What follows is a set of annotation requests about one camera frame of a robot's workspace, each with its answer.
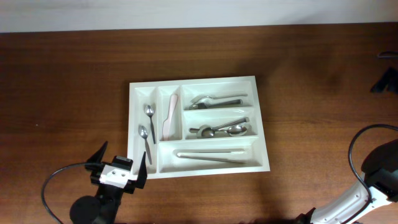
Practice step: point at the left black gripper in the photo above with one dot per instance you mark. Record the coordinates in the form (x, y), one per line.
(142, 177)

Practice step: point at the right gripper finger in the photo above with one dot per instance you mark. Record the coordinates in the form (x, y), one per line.
(381, 84)
(392, 85)

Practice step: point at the small steel teaspoon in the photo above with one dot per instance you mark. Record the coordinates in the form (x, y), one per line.
(144, 135)
(149, 111)

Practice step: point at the white plastic knife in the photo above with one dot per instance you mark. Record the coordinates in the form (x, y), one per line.
(168, 121)

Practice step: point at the steel tablespoon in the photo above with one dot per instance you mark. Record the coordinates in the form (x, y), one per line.
(234, 131)
(239, 121)

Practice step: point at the steel fork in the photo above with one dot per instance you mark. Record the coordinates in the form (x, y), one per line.
(201, 106)
(204, 97)

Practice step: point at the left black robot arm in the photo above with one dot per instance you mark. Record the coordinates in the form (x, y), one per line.
(100, 208)

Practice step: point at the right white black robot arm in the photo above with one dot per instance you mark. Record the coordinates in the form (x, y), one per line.
(376, 185)

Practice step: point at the white plastic cutlery tray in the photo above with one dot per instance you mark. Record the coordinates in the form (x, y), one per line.
(165, 163)

